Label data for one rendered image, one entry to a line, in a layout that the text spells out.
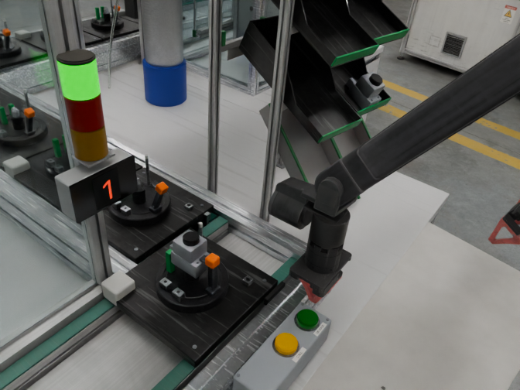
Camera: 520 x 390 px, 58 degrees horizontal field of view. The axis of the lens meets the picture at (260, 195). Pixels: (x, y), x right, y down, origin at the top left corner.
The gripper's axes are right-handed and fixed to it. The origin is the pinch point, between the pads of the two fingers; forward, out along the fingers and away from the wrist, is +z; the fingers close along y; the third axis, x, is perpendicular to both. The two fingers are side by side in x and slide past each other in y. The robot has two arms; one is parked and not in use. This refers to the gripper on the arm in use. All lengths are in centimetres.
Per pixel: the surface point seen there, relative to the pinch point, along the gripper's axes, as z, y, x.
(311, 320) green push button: 5.2, 0.6, 0.7
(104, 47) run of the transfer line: 7, -64, -138
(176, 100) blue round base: 15, -60, -94
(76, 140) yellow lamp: -27.2, 19.9, -33.2
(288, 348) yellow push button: 5.2, 8.3, 0.7
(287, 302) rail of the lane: 6.4, -1.1, -5.6
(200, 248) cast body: -5.3, 8.0, -19.9
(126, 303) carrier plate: 5.3, 19.3, -27.7
